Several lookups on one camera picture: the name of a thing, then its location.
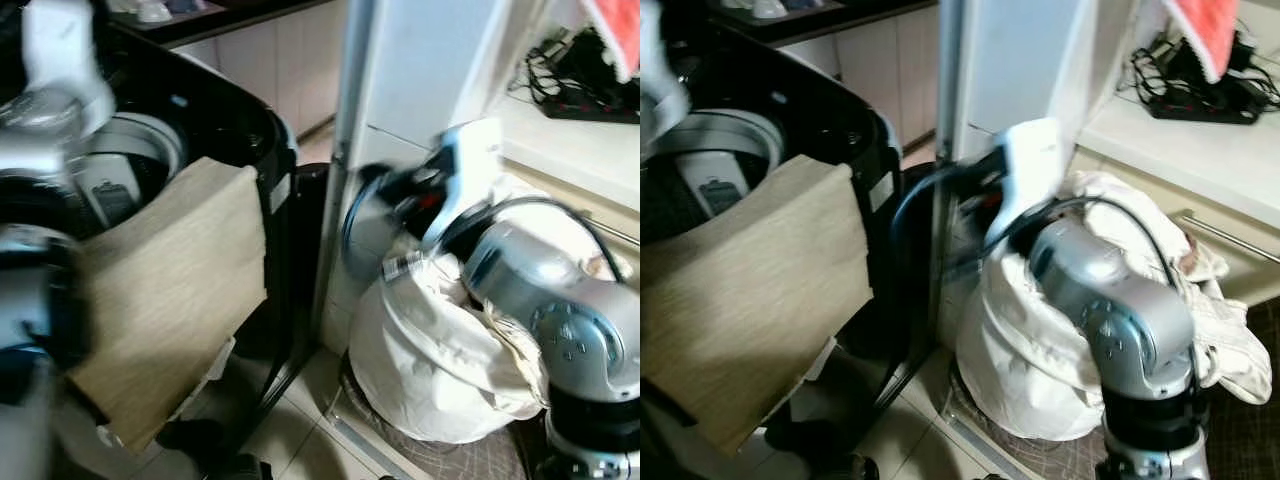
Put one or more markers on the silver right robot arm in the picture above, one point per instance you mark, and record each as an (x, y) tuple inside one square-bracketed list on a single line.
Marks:
[(1130, 320), (585, 330)]

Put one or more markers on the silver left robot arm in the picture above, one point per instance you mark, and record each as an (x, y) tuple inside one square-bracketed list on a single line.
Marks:
[(662, 110), (30, 290)]

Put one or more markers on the black top-load washing machine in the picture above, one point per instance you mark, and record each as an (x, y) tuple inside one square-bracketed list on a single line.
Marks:
[(850, 110), (225, 115)]

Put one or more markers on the white tall cabinet panel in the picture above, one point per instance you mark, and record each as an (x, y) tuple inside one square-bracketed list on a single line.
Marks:
[(1020, 60), (430, 60)]

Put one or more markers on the white crumpled laundry pile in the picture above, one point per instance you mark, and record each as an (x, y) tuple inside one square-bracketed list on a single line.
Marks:
[(1010, 350), (420, 350)]

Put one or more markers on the cream drawer cabinet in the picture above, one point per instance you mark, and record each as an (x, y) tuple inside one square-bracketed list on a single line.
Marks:
[(1200, 170), (590, 150)]

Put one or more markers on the black power strip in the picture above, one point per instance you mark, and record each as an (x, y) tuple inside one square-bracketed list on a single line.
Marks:
[(595, 108), (1205, 105)]

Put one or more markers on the dark kitchen countertop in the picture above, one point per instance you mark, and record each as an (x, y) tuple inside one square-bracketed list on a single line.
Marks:
[(215, 20), (830, 18)]

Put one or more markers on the steel washer drum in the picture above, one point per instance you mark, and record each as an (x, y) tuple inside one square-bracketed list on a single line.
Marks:
[(150, 135), (740, 135)]

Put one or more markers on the beige woven cloth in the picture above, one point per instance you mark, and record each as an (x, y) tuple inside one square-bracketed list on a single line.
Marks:
[(170, 300), (750, 310)]

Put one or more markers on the red cloth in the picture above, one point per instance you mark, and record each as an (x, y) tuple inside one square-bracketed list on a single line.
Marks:
[(1205, 28), (618, 30)]

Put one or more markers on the grey patterned laundry basket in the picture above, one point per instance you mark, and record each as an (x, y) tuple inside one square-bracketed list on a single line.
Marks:
[(1040, 458), (450, 455)]

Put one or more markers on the white cup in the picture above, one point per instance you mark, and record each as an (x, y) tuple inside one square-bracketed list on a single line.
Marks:
[(153, 10), (768, 8)]

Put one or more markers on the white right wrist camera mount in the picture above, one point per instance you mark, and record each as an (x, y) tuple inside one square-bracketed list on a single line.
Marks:
[(1035, 160), (475, 165)]

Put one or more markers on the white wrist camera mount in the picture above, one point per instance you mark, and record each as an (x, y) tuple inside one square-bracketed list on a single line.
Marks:
[(62, 50), (1035, 160), (475, 165), (650, 40)]

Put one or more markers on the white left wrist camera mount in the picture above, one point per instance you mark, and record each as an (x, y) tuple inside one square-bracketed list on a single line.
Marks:
[(650, 40), (62, 50)]

